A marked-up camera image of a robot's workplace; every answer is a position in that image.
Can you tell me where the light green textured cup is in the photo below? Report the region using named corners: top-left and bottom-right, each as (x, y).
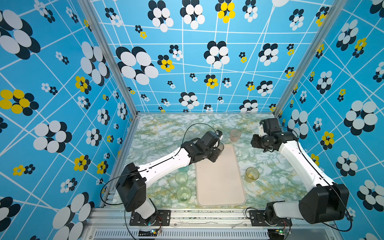
top-left (176, 186), bottom-right (192, 203)
top-left (175, 172), bottom-right (189, 186)

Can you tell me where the amber yellow cup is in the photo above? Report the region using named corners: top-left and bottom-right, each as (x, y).
top-left (245, 167), bottom-right (260, 183)

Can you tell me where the light green textured cup front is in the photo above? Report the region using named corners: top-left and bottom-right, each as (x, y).
top-left (176, 186), bottom-right (192, 203)

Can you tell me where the grey smoky cup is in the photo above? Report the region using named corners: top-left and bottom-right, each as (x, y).
top-left (217, 143), bottom-right (225, 152)

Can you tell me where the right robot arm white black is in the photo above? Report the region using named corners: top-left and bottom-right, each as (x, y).
top-left (251, 118), bottom-right (350, 225)

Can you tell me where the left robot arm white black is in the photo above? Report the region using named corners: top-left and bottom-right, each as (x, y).
top-left (116, 130), bottom-right (224, 225)

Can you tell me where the pink rectangular tray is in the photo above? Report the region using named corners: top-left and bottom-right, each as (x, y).
top-left (196, 145), bottom-right (246, 207)

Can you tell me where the tall teal cup front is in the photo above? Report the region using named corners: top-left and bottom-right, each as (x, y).
top-left (178, 166), bottom-right (190, 173)

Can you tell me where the pink textured cup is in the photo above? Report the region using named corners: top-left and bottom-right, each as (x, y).
top-left (230, 130), bottom-right (242, 143)

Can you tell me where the right green circuit board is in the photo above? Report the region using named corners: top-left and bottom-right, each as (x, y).
top-left (268, 229), bottom-right (285, 240)

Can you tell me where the green circuit board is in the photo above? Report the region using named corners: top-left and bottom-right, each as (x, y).
top-left (268, 229), bottom-right (285, 240)
top-left (138, 229), bottom-right (162, 237)

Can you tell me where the left green circuit board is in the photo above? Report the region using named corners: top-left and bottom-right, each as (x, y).
top-left (138, 229), bottom-right (162, 237)

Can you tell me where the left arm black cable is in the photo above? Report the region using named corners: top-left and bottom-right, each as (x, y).
top-left (182, 122), bottom-right (217, 148)

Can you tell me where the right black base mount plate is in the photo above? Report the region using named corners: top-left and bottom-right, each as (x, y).
top-left (246, 209), bottom-right (293, 228)

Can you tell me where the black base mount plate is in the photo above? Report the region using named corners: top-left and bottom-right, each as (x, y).
top-left (129, 210), bottom-right (171, 227)
top-left (246, 209), bottom-right (293, 228)

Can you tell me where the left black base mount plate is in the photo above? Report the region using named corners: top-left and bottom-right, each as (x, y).
top-left (129, 210), bottom-right (171, 227)

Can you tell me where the aluminium front rail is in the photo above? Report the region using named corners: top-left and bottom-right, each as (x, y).
top-left (81, 209), bottom-right (343, 240)

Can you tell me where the right aluminium corner post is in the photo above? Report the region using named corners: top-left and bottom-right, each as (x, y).
top-left (274, 0), bottom-right (347, 118)

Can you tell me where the aluminium corner post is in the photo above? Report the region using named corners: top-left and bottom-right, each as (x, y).
top-left (274, 0), bottom-right (347, 118)
top-left (79, 0), bottom-right (138, 119)

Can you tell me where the left aluminium corner post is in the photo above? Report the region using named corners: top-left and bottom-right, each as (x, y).
top-left (79, 0), bottom-right (138, 119)

